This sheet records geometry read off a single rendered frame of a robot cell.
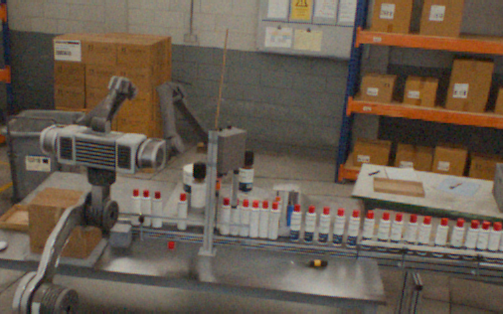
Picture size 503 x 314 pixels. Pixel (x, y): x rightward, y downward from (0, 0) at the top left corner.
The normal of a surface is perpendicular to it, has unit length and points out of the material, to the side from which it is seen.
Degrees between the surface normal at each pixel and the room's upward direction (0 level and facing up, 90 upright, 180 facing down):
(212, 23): 90
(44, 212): 90
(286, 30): 90
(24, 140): 93
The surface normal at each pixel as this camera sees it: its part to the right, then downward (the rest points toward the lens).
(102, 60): -0.26, 0.35
